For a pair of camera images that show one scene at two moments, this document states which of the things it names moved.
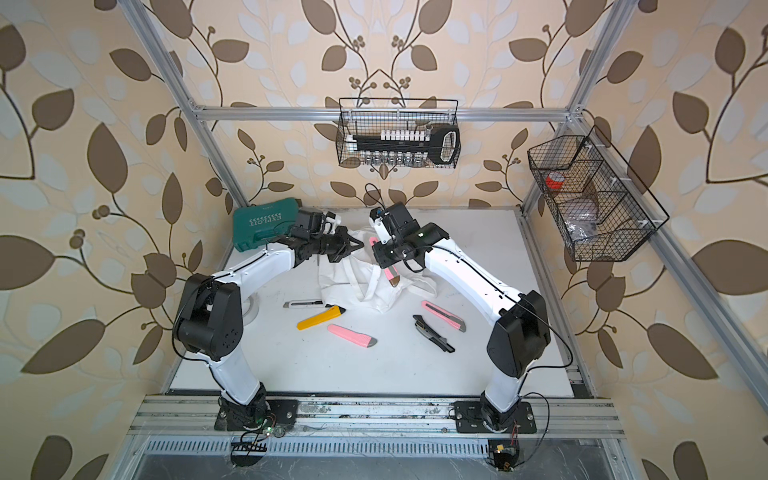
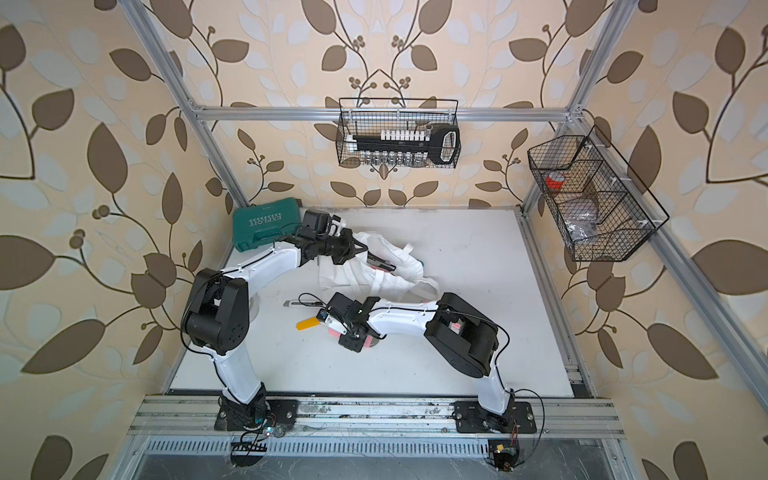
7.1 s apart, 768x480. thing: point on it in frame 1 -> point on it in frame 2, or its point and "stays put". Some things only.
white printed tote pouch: [357, 279] stays put
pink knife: [357, 338] stays put
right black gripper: [384, 260] -> [354, 345]
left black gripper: [344, 247] stays put
